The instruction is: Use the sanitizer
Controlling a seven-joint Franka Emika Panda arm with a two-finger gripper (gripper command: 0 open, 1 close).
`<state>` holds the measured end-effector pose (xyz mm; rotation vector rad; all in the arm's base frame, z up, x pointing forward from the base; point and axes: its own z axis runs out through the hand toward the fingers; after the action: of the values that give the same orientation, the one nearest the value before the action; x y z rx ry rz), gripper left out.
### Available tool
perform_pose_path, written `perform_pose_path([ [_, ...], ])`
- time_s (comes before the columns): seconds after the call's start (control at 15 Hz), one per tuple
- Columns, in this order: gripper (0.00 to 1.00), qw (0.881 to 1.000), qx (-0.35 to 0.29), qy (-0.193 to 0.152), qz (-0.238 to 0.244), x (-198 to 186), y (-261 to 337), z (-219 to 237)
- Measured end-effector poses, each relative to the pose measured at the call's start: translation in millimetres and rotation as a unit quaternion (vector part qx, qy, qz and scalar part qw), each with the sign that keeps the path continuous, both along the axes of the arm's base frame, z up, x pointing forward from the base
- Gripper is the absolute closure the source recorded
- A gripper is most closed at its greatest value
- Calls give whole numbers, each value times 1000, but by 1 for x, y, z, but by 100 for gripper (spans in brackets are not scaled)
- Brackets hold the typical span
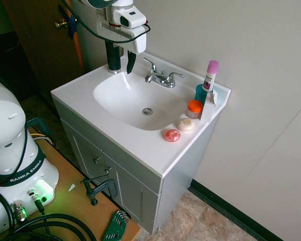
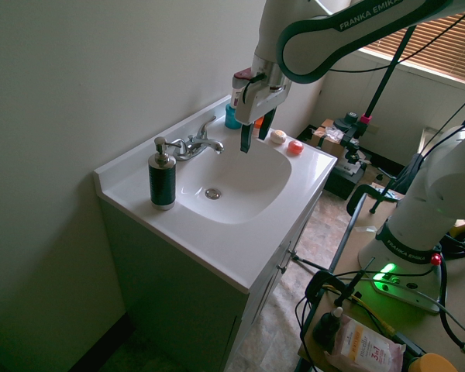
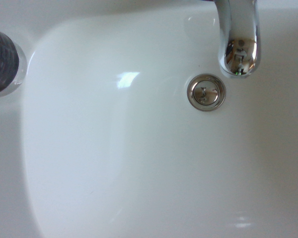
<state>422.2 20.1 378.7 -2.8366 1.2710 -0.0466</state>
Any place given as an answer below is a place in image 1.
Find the white cardboard carton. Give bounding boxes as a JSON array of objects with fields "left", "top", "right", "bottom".
[{"left": 200, "top": 90, "right": 218, "bottom": 123}]

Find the thick black cable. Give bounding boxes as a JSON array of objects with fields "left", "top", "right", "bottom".
[{"left": 0, "top": 212, "right": 99, "bottom": 241}]

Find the thin black cable with connector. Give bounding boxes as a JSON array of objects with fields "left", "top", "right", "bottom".
[{"left": 27, "top": 189, "right": 52, "bottom": 235}]

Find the green hex key set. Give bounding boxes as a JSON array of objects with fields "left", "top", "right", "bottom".
[{"left": 101, "top": 210, "right": 128, "bottom": 241}]

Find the brass door knob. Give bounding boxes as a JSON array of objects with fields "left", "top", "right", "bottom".
[{"left": 54, "top": 18, "right": 68, "bottom": 30}]

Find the chrome two-handle faucet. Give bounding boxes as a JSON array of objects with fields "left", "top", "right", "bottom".
[{"left": 142, "top": 57, "right": 185, "bottom": 88}]

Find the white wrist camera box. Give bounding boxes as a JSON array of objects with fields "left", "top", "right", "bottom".
[{"left": 112, "top": 7, "right": 147, "bottom": 29}]

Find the white bottle with purple cap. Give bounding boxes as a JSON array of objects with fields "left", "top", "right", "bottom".
[{"left": 202, "top": 60, "right": 220, "bottom": 92}]

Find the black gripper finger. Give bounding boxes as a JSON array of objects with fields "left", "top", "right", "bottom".
[
  {"left": 105, "top": 40, "right": 121, "bottom": 55},
  {"left": 126, "top": 49, "right": 136, "bottom": 75}
]

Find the dark sanitizer bottle silver base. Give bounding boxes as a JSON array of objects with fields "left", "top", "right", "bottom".
[{"left": 106, "top": 46, "right": 123, "bottom": 74}]

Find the blue tape strip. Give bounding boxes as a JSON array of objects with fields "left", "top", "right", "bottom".
[{"left": 58, "top": 4, "right": 77, "bottom": 40}]

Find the clear jar with orange lid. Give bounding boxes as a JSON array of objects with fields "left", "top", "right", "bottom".
[{"left": 186, "top": 99, "right": 204, "bottom": 120}]

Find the silver round plug connector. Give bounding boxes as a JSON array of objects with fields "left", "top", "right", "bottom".
[{"left": 10, "top": 200, "right": 29, "bottom": 224}]

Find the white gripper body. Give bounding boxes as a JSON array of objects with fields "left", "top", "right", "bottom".
[{"left": 96, "top": 10, "right": 147, "bottom": 54}]

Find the brown wooden door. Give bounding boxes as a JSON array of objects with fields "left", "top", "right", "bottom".
[{"left": 2, "top": 0, "right": 85, "bottom": 93}]

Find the grey vanity cabinet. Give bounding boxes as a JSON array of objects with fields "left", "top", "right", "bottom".
[{"left": 52, "top": 96, "right": 218, "bottom": 235}]

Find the round cream wrapped soap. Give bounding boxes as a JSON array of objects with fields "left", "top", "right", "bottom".
[{"left": 177, "top": 117, "right": 195, "bottom": 132}]

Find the dark green C-clamp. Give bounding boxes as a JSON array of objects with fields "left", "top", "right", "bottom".
[{"left": 80, "top": 175, "right": 118, "bottom": 206}]

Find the yellow cable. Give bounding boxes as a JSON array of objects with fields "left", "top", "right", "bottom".
[{"left": 31, "top": 133, "right": 52, "bottom": 143}]

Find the dark green table clamp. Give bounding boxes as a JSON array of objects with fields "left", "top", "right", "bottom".
[{"left": 27, "top": 117, "right": 54, "bottom": 147}]

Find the round orange wrapped soap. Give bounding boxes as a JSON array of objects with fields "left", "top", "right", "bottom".
[{"left": 165, "top": 129, "right": 182, "bottom": 143}]

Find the black baseboard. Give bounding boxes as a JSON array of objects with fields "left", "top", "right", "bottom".
[{"left": 190, "top": 179, "right": 284, "bottom": 241}]

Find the teal plastic cup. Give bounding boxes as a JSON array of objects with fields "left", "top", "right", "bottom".
[{"left": 194, "top": 84, "right": 215, "bottom": 106}]

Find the white sink countertop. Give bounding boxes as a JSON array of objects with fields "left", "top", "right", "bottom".
[{"left": 50, "top": 51, "right": 231, "bottom": 179}]

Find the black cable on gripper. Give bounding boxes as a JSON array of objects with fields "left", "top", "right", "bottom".
[{"left": 61, "top": 0, "right": 151, "bottom": 44}]

